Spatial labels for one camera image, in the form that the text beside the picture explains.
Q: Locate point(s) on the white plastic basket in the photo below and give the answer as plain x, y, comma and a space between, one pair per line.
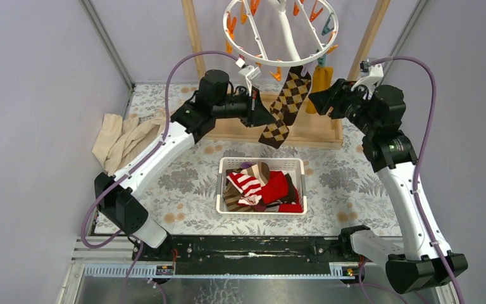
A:
292, 166

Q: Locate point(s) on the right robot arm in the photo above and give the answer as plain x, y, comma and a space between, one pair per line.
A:
425, 259

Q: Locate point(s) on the beige crumpled cloth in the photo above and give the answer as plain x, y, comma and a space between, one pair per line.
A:
120, 140

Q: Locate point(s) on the wooden hanging rack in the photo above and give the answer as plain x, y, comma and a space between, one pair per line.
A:
308, 129

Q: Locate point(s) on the red white striped sock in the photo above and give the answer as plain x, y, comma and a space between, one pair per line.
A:
243, 190

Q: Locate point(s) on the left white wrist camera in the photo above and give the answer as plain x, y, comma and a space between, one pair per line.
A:
248, 72

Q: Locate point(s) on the mustard yellow sock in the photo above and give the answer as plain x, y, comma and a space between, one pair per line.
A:
321, 80

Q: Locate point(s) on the white round clip hanger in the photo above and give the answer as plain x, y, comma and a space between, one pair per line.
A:
280, 31

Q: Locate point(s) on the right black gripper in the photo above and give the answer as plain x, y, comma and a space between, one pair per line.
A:
335, 97

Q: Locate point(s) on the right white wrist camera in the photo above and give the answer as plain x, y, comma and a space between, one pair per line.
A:
372, 73

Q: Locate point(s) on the brown yellow argyle sock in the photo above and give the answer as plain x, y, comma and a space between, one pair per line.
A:
286, 107

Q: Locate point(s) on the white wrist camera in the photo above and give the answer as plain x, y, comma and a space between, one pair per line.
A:
372, 73
248, 72

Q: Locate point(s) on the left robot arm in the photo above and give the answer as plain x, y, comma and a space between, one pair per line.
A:
215, 99

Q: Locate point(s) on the floral table mat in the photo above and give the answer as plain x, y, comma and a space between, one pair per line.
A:
261, 189

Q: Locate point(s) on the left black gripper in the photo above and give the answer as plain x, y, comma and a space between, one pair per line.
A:
254, 113

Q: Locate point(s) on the brown tan striped sock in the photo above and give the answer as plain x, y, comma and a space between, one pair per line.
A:
259, 170

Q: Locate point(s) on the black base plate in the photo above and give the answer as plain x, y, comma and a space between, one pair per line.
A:
196, 255

